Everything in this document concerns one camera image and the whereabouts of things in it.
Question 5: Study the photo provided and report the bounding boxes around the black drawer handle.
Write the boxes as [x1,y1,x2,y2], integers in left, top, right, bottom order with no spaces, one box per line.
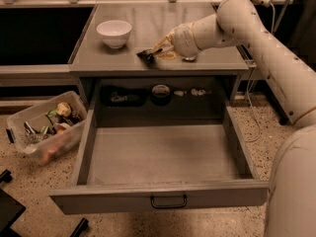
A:
[150,195,188,209]

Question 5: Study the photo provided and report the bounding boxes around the yellow sponge in bin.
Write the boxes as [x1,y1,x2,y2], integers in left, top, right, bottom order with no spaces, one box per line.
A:
[56,102,72,118]

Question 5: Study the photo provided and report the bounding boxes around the grey counter cabinet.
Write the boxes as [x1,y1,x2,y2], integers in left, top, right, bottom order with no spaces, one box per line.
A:
[70,1,248,98]

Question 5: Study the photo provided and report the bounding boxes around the clear plastic storage bin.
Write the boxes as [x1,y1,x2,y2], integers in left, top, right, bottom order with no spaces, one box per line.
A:
[7,91,87,165]

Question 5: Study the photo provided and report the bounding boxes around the white bowl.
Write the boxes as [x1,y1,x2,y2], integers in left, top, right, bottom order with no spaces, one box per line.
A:
[97,20,132,48]

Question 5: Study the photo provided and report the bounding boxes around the silver blue can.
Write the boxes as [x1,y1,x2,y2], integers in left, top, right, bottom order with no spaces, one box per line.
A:
[182,55,198,62]

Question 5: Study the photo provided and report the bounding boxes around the black base lower left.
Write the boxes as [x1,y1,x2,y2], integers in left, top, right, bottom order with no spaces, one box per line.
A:
[0,170,89,237]

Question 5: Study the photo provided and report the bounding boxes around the grey open drawer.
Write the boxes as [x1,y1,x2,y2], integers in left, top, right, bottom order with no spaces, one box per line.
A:
[48,79,270,215]

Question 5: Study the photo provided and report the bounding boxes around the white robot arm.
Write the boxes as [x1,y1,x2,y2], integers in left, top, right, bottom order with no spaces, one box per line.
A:
[152,0,316,237]

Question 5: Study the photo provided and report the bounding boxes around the white crumpled paper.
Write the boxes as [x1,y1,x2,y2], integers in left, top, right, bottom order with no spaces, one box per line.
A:
[173,88,211,97]

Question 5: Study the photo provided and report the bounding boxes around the black rxbar chocolate bar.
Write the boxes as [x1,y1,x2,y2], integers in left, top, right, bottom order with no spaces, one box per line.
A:
[136,48,162,63]

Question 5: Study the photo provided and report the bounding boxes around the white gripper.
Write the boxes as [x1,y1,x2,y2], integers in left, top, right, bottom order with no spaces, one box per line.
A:
[152,23,199,60]

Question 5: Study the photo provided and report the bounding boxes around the black tape roll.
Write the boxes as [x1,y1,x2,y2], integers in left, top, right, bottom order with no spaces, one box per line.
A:
[150,84,171,106]

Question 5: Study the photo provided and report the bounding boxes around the black bag under counter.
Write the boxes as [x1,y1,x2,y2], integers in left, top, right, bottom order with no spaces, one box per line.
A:
[100,86,147,107]

